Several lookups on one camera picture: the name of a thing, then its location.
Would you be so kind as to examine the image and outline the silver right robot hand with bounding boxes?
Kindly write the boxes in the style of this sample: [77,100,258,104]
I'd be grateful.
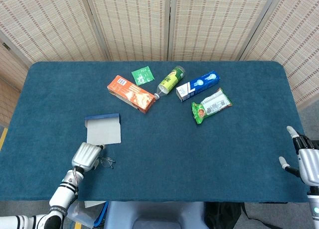
[278,125,319,187]

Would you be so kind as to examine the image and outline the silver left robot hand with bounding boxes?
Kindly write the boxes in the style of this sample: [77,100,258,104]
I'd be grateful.
[71,142,106,171]

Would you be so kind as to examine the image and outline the wire-frame eyeglasses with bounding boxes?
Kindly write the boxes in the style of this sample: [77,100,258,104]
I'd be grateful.
[98,156,116,169]

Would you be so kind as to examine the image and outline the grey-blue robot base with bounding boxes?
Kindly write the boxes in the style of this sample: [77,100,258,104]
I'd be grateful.
[103,201,209,229]

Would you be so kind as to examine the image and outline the white notepad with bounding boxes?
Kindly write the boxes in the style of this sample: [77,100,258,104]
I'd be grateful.
[84,201,107,209]

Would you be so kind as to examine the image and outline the clear plastic bag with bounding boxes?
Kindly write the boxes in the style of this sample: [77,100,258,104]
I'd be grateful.
[66,201,105,229]

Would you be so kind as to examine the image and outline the blue plastic item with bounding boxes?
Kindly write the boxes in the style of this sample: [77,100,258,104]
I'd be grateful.
[93,201,110,229]

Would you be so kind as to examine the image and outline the orange cardboard carton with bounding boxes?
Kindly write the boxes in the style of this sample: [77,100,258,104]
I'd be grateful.
[107,75,157,114]

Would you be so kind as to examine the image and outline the teal tablecloth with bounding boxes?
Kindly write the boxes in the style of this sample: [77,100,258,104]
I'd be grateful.
[0,61,315,204]

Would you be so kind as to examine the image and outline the green tea sachet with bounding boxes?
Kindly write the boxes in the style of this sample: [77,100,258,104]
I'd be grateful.
[131,66,155,86]

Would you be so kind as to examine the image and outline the black bag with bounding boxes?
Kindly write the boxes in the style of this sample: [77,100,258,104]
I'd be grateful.
[204,201,250,229]

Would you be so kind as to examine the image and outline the plastic bottle yellow-green label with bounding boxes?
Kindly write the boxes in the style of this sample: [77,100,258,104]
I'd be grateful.
[154,65,186,100]

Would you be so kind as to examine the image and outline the woven bamboo screen panel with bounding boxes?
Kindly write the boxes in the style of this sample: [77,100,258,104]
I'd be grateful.
[239,0,319,110]
[169,0,279,62]
[0,31,29,126]
[0,0,109,64]
[83,0,172,62]

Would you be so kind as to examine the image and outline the green snack bag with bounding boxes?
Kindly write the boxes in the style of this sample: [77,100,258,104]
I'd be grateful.
[191,87,234,125]

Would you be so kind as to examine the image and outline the blue white toothpaste box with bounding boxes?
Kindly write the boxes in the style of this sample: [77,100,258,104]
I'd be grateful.
[175,70,221,103]

